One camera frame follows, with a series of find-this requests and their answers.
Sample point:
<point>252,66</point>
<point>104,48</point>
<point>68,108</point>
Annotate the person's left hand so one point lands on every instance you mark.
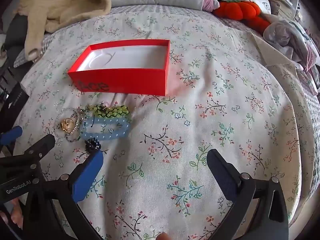
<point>12,212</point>

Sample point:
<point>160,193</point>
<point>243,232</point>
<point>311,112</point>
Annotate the floral bedsheet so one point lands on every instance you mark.
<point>200,105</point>

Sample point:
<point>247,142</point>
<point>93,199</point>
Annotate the person's right hand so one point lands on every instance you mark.
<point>163,237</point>

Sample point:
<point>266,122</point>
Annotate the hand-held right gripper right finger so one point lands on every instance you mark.
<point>221,172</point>

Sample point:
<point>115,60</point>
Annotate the white crumpled cloth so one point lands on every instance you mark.
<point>287,37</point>

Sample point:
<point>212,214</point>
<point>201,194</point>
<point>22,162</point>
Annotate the dark hair claw clip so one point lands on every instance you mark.
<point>92,145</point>

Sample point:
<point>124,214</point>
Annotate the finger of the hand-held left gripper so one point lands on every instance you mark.
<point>40,145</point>
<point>11,133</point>

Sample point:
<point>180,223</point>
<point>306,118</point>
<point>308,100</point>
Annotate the orange pumpkin plush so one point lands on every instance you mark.
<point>260,22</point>
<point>235,10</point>

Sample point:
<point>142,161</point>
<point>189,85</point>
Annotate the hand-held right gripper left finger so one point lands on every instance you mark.
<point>87,175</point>

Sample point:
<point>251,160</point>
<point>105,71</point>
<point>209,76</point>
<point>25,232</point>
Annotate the dark grey chair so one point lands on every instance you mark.
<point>15,35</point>

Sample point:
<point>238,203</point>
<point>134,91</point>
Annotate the red cardboard box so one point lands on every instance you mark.
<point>120,81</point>

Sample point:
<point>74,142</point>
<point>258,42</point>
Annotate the beige quilted jacket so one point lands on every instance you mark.
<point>62,2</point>

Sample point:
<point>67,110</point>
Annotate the black box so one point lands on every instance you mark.
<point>13,96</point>

